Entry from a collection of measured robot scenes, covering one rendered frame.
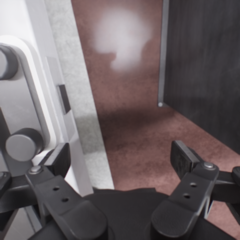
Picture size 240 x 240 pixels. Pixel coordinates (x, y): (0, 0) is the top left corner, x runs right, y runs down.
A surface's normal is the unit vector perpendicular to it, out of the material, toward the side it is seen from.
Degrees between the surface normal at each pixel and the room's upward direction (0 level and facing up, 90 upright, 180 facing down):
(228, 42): 90
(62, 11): 0
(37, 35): 90
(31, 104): 0
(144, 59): 0
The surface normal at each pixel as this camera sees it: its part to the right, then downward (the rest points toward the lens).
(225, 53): -1.00, 0.01
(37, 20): 0.99, -0.17
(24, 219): 0.03, 0.29
